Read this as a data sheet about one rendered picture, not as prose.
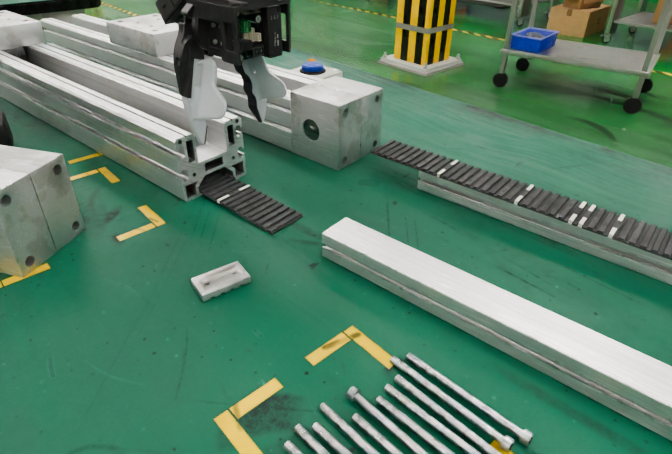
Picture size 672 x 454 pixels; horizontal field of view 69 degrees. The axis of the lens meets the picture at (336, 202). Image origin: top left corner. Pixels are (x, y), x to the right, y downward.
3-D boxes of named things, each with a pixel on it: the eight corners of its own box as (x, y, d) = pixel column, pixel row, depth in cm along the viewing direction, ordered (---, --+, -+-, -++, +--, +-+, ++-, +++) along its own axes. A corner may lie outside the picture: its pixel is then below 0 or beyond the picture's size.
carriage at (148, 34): (209, 60, 95) (205, 24, 91) (160, 73, 87) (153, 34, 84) (162, 46, 103) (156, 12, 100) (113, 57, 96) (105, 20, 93)
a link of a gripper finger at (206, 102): (207, 156, 49) (223, 62, 47) (172, 140, 52) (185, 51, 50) (231, 156, 51) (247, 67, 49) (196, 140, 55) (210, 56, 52)
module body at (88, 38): (334, 132, 80) (335, 81, 76) (292, 152, 73) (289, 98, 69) (91, 49, 123) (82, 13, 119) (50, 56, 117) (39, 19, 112)
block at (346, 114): (388, 143, 77) (393, 84, 72) (338, 171, 69) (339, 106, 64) (344, 128, 82) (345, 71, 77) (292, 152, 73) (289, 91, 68)
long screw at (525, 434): (532, 440, 34) (535, 431, 34) (526, 449, 34) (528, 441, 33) (411, 356, 41) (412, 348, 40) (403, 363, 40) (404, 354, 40)
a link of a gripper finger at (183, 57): (176, 97, 49) (189, 5, 47) (167, 93, 50) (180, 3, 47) (214, 101, 53) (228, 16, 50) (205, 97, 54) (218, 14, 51)
